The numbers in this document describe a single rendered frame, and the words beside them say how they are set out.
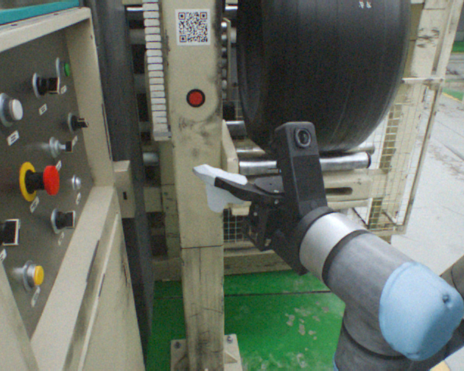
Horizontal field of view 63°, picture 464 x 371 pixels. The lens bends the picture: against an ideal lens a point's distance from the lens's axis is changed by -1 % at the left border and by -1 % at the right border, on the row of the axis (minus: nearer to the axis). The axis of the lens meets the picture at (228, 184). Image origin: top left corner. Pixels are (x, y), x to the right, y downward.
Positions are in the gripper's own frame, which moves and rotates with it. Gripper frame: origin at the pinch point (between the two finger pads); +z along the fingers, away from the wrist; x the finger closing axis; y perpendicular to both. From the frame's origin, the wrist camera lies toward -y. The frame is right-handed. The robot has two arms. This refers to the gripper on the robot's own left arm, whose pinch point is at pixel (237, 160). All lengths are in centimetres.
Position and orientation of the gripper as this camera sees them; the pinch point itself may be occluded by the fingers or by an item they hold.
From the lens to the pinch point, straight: 59.4
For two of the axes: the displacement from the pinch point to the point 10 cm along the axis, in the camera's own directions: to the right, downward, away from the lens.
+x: 8.7, -1.0, 4.9
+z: -4.8, -4.1, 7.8
